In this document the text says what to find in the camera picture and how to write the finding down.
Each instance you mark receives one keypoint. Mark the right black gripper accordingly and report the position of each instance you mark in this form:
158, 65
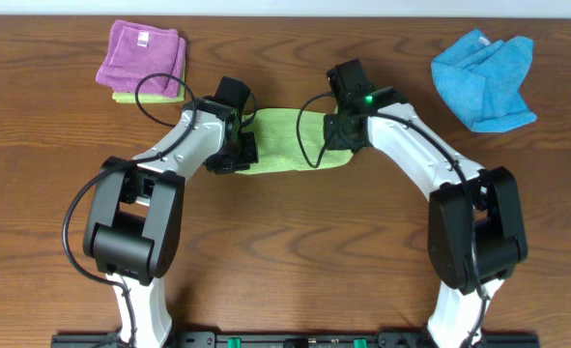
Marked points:
336, 131

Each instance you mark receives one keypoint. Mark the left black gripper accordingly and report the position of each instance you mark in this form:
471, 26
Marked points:
245, 152

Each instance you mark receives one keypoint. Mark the green microfiber cloth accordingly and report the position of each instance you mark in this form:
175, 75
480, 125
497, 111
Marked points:
277, 140

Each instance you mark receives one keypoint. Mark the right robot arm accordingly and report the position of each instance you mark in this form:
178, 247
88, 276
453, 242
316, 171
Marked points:
476, 232

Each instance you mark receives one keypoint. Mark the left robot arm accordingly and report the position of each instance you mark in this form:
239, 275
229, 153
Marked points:
135, 220

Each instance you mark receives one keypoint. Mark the purple folded cloth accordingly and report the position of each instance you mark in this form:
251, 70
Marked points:
137, 50

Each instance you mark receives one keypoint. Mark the light green folded cloth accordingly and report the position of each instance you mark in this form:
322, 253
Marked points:
159, 88

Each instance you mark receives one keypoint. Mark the blue crumpled cloth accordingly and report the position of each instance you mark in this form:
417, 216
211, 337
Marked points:
480, 81

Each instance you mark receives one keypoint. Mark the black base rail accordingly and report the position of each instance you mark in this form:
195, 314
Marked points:
385, 339

